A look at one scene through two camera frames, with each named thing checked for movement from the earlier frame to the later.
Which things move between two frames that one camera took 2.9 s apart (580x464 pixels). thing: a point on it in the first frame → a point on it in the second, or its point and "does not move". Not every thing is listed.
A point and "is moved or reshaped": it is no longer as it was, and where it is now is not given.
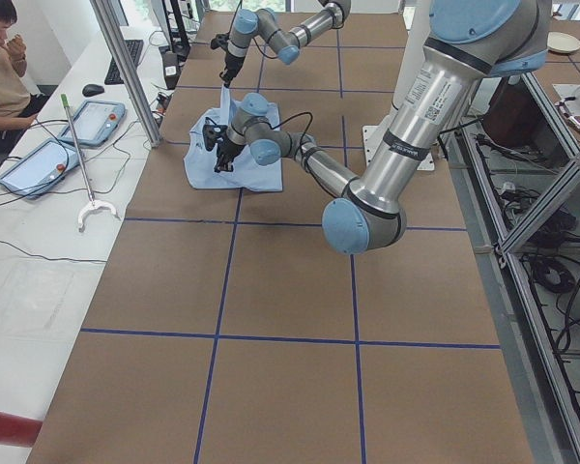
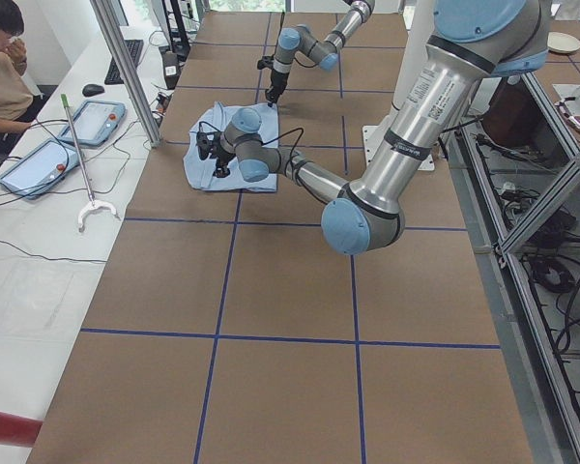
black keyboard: x=113 y=76 does not move
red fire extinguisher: x=2 y=427 does not move
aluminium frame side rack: x=527 y=188 does not move
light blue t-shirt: x=246 y=174 is moved or reshaped
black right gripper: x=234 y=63 → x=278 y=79
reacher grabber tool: x=93 y=203 does not move
